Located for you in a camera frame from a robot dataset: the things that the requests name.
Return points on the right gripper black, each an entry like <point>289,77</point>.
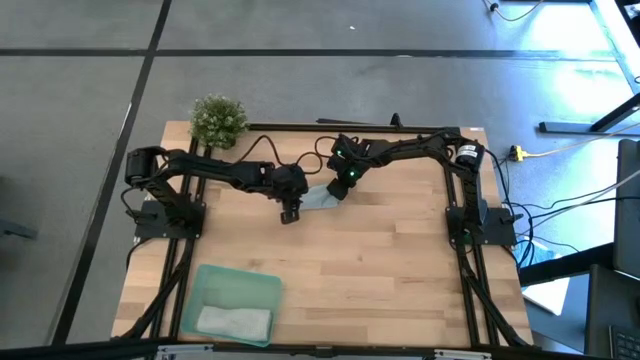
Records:
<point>349,176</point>

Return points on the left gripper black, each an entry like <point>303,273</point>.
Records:
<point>291,196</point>

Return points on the light blue microfiber towel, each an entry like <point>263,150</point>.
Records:
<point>317,197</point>

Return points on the green translucent plastic basket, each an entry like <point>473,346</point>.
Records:
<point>235,285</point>

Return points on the grey waffle microfiber towel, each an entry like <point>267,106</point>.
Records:
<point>235,322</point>

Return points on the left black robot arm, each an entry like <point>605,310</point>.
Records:
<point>215,170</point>

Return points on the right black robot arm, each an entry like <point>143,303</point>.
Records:
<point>415,145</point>

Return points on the small potted green plant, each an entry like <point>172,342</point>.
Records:
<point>217,117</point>

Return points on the yellow power plug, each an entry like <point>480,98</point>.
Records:
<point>516,152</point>

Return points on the black T-shaped stand foot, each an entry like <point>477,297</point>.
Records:
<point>565,127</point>

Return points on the white paper sheet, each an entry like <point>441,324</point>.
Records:
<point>550,295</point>

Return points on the black floor bar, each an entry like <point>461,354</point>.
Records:
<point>565,265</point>

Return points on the dark grey computer case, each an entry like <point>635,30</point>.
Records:
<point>627,210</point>

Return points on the black side desk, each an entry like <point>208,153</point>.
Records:
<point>605,310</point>

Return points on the black keyboard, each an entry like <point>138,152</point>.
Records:
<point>625,342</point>

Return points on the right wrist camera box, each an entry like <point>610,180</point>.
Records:
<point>342,154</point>

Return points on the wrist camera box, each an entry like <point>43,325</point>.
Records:
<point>342,154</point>
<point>295,175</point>

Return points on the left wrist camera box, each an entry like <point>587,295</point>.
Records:
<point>295,175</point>

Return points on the black aluminium table frame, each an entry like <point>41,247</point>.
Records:
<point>300,128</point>

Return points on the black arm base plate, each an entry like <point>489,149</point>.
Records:
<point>495,230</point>
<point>155,225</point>

